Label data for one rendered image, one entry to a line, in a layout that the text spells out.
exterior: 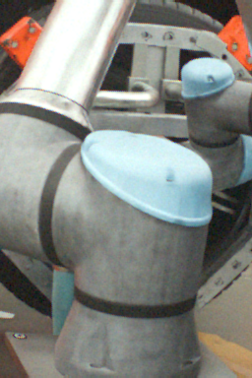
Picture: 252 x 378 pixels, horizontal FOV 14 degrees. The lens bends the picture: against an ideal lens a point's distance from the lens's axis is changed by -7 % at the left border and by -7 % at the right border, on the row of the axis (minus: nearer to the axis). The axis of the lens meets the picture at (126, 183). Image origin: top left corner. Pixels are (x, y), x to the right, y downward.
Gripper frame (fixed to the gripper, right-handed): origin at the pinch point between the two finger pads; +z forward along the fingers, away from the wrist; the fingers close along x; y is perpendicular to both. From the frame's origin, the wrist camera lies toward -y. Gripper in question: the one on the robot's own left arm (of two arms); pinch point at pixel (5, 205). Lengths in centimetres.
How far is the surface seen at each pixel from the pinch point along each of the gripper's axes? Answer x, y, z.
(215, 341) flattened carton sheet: 182, 72, -74
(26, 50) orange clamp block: 29.9, -23.4, -12.4
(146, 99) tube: 14.9, -8.7, -26.2
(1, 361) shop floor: 161, 54, 1
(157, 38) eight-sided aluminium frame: 30, -20, -35
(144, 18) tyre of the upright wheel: 38, -25, -36
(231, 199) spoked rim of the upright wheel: 49, 12, -46
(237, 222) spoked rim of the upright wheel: 48, 17, -46
